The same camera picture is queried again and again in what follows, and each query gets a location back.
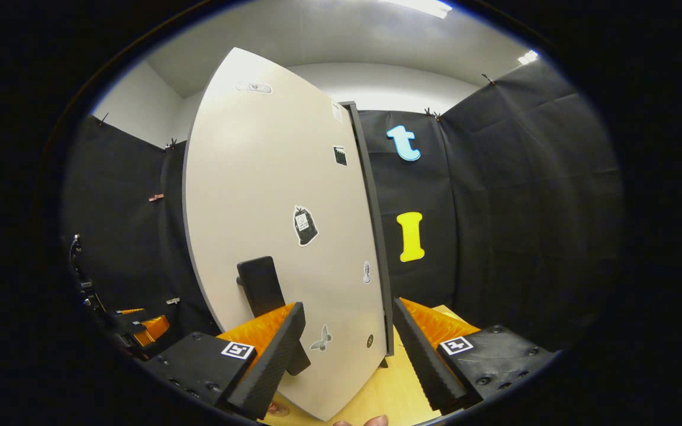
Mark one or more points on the black backdrop cloth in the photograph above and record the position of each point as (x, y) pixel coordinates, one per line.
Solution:
(524, 207)

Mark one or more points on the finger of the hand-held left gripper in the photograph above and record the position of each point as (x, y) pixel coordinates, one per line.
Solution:
(154, 330)
(131, 310)

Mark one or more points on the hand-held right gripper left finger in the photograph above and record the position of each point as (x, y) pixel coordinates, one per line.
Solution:
(270, 367)

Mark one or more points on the small ceiling light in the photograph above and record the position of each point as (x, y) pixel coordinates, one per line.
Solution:
(528, 57)

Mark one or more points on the pink clip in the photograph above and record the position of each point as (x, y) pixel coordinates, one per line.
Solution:
(155, 197)

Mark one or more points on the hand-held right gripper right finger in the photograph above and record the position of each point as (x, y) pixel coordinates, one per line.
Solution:
(421, 361)

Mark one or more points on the black clip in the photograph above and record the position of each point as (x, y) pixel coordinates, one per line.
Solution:
(170, 144)
(487, 78)
(431, 112)
(101, 120)

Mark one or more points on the long ceiling light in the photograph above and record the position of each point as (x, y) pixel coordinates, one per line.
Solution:
(421, 6)

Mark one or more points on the beige cabinet door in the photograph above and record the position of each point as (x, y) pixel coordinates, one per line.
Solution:
(258, 165)

